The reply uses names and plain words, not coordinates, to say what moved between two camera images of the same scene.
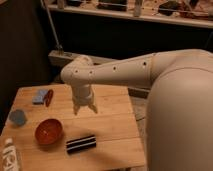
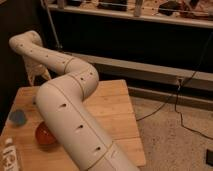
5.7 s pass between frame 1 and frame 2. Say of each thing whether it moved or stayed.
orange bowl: stayed
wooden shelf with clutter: stayed
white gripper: moved
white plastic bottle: stayed
